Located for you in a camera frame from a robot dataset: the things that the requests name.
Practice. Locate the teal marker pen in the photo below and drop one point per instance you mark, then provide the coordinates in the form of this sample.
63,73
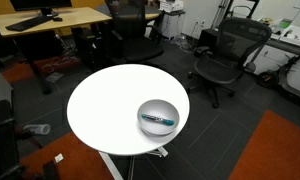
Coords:
156,119

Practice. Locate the grey round bowl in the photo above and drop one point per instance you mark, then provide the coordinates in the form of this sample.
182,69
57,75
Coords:
156,129

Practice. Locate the black padded office chair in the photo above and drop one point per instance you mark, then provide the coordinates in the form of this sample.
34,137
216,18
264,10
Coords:
140,50

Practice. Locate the white small cabinet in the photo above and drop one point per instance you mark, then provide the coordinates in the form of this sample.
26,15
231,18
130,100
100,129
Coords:
173,25

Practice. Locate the black mesh office chair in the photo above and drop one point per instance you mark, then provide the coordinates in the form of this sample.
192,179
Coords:
223,66

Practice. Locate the black computer tower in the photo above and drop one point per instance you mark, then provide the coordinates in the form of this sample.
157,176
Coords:
208,37
86,45

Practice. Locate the white table base legs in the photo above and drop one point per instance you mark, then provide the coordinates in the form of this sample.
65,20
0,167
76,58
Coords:
108,163

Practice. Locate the white printer box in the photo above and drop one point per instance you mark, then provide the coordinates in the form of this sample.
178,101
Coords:
171,5

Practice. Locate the grey floor box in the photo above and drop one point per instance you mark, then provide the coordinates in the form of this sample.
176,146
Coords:
54,77

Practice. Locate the light wooden desk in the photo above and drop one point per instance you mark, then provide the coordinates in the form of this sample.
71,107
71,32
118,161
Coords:
73,16

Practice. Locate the small white paper scrap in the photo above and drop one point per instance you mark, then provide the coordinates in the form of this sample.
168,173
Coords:
59,158

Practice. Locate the black computer mouse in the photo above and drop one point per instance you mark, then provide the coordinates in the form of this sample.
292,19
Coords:
57,19

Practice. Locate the white cabinet desk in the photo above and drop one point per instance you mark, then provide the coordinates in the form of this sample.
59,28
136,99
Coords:
273,63

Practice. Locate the black electric scooter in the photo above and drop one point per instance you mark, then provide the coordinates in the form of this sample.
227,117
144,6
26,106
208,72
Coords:
290,80

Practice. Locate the black computer monitor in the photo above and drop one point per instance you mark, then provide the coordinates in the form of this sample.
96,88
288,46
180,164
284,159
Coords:
40,3

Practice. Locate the black flat keyboard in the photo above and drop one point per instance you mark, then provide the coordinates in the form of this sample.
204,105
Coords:
26,23

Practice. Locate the dark grey desk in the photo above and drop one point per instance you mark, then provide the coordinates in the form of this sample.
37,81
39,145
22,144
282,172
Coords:
0,86

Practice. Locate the green box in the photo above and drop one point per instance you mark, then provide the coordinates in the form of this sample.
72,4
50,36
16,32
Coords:
285,23

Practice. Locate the black work table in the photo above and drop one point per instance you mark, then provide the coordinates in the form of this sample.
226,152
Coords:
3,146

